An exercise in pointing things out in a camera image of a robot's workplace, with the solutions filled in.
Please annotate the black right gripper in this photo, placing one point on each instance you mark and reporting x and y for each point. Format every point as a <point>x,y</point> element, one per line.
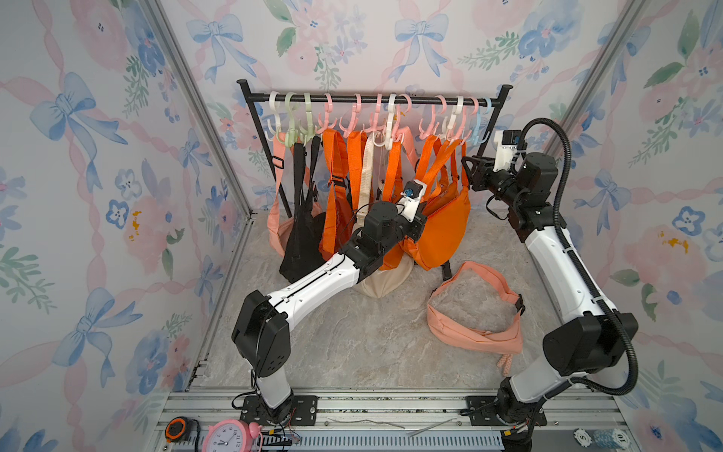
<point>485,173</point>

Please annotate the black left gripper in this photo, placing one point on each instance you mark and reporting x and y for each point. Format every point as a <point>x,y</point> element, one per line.
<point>415,227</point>

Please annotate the orange crossbody bag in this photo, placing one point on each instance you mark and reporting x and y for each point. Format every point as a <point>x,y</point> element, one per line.
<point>437,168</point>
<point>337,225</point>
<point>445,228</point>
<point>393,184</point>

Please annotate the pink crossbody bag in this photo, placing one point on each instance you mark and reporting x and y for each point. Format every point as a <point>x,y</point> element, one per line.
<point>477,310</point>
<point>279,231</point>

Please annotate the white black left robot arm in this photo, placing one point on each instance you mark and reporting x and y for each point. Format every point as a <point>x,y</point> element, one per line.
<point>262,332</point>

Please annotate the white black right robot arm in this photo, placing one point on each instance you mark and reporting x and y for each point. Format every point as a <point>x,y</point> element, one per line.
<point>593,344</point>

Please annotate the light blue hook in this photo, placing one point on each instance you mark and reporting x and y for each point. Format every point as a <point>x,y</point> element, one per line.
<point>479,132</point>

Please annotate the beige crossbody bag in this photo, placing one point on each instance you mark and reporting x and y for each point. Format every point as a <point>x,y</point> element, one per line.
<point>361,153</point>

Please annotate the black crossbody bag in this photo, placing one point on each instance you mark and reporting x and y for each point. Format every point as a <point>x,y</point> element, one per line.
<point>302,254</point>

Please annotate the white hook leftmost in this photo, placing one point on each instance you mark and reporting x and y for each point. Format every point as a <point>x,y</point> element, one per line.
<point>274,122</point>

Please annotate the black clothes rack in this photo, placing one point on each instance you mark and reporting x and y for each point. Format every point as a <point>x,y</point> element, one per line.
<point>254,98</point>

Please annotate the pink alarm clock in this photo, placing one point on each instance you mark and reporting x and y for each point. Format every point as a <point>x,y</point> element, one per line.
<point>233,436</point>

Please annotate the white poker chips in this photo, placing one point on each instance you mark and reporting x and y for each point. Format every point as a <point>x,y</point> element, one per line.
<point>603,438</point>

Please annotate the orange black tape measure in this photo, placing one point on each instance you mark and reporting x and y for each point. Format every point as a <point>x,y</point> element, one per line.
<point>182,429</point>

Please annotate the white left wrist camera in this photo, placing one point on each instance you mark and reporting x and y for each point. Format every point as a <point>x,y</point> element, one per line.
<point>412,198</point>

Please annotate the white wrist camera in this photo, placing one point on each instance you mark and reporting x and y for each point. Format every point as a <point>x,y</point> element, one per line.
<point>506,149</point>
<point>412,198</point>

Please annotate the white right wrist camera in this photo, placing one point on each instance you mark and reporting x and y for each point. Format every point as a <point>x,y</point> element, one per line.
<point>506,149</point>

